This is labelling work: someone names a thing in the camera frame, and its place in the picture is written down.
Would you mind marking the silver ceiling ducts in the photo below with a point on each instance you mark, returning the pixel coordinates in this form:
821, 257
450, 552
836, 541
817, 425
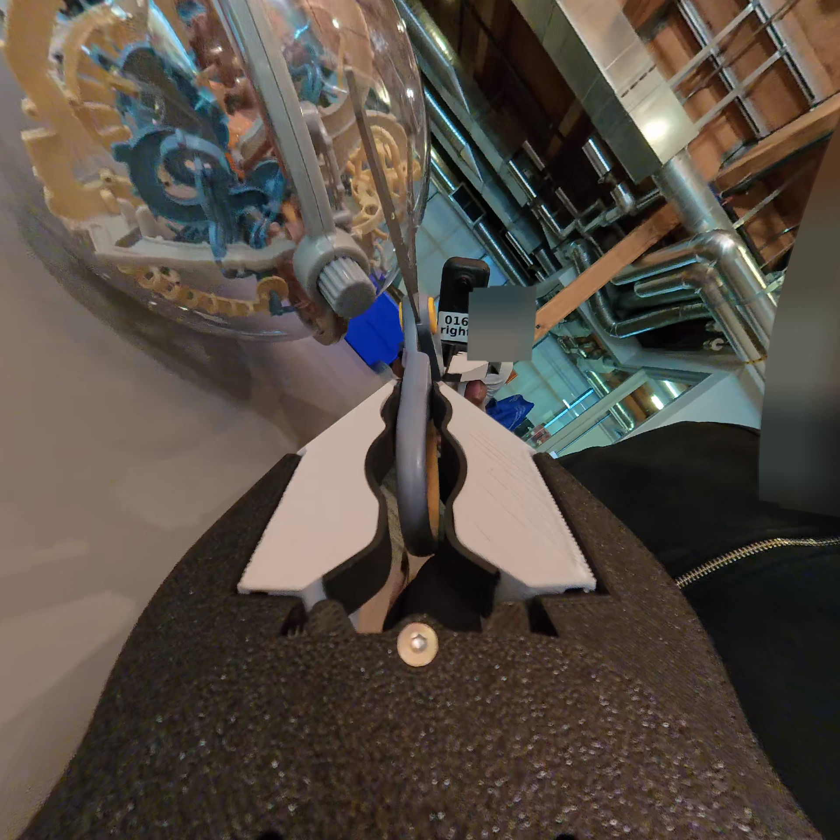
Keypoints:
709, 197

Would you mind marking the clear plastic maze ball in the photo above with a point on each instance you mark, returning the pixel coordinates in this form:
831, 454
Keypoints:
164, 164

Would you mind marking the grey and orange scissors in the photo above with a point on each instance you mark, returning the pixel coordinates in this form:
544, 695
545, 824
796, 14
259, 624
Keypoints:
415, 407

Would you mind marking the person's black zip jacket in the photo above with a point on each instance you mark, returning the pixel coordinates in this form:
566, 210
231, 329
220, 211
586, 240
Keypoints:
754, 623

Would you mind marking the blue plastic bin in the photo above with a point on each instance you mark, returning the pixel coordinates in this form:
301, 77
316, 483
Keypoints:
367, 334

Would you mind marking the wooden ceiling beam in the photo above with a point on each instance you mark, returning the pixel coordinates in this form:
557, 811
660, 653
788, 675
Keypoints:
610, 262

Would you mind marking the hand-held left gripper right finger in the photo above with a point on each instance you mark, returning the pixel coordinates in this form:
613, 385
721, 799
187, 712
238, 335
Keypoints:
518, 518

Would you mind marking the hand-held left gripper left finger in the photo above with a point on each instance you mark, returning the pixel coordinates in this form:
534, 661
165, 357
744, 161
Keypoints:
315, 518

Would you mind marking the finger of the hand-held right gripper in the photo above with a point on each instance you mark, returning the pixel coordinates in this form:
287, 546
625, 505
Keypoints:
469, 369

